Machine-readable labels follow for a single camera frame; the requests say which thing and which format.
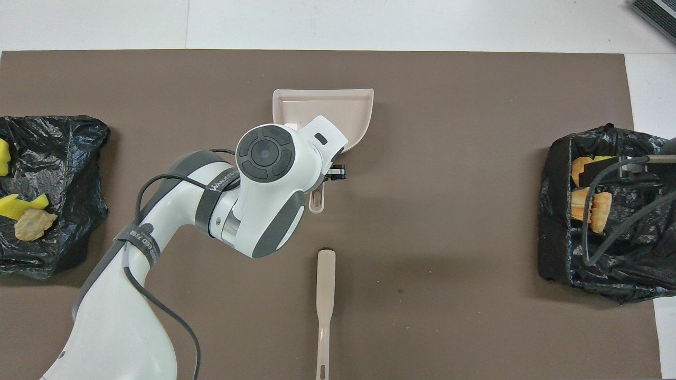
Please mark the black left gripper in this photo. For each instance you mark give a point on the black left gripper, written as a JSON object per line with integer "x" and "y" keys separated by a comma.
{"x": 323, "y": 178}

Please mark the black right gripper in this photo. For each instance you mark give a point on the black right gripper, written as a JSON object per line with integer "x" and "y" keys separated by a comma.
{"x": 649, "y": 177}

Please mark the yellow sponge piece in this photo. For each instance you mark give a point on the yellow sponge piece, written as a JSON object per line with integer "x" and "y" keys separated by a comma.
{"x": 603, "y": 158}
{"x": 16, "y": 207}
{"x": 4, "y": 158}

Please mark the brown oval cookie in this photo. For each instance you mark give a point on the brown oval cookie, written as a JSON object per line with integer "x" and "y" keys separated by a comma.
{"x": 580, "y": 170}

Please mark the striped orange croissant piece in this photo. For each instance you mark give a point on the striped orange croissant piece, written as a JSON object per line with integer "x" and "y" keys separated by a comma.
{"x": 602, "y": 211}

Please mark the beige plastic dustpan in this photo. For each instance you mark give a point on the beige plastic dustpan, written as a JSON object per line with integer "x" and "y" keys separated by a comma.
{"x": 327, "y": 105}

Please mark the beige hand brush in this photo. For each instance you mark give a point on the beige hand brush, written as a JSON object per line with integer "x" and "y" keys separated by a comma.
{"x": 326, "y": 279}

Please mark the small striped croissant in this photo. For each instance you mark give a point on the small striped croissant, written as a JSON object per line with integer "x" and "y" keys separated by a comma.
{"x": 33, "y": 226}

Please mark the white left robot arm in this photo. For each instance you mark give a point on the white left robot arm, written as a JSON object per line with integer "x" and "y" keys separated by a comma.
{"x": 264, "y": 184}

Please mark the black bag lined bin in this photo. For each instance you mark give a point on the black bag lined bin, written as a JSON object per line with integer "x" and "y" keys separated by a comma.
{"x": 68, "y": 169}
{"x": 644, "y": 253}

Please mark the brown table mat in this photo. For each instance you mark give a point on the brown table mat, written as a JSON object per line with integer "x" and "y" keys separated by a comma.
{"x": 211, "y": 79}

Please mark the grey ribbed device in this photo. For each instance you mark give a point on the grey ribbed device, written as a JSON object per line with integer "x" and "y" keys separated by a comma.
{"x": 657, "y": 16}

